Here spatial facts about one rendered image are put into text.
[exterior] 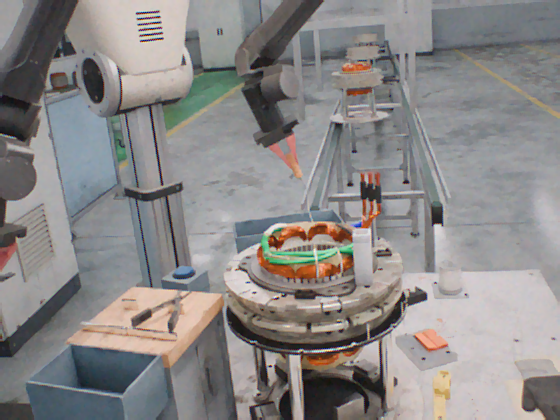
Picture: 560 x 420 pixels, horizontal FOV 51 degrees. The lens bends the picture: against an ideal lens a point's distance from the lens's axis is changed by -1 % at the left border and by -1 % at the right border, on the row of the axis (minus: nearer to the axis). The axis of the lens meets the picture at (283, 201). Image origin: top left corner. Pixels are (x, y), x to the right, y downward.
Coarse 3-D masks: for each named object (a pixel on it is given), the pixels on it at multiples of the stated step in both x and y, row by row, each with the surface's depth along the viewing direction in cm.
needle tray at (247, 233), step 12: (276, 216) 143; (288, 216) 144; (300, 216) 144; (312, 216) 145; (324, 216) 145; (336, 216) 142; (240, 228) 143; (252, 228) 143; (264, 228) 144; (240, 240) 133; (252, 240) 133; (240, 252) 133
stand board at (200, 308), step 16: (144, 288) 112; (112, 304) 106; (144, 304) 105; (160, 304) 105; (192, 304) 104; (208, 304) 103; (96, 320) 101; (112, 320) 101; (128, 320) 100; (160, 320) 99; (192, 320) 98; (208, 320) 101; (80, 336) 96; (96, 336) 96; (112, 336) 95; (128, 336) 95; (192, 336) 96; (160, 352) 90; (176, 352) 91
